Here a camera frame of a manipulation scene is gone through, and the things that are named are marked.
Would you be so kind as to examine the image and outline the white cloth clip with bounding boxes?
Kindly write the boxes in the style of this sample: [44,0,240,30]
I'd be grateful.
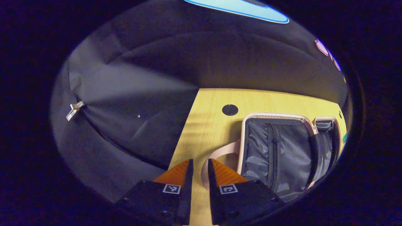
[66,101,85,121]

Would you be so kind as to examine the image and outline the black backdrop cloth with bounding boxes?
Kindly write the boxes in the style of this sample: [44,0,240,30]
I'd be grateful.
[50,0,350,201]

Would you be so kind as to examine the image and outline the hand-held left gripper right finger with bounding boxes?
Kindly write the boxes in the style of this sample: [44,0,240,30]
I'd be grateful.
[207,159,285,226]

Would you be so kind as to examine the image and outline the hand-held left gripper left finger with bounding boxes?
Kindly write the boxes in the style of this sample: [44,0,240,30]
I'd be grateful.
[116,159,194,226]

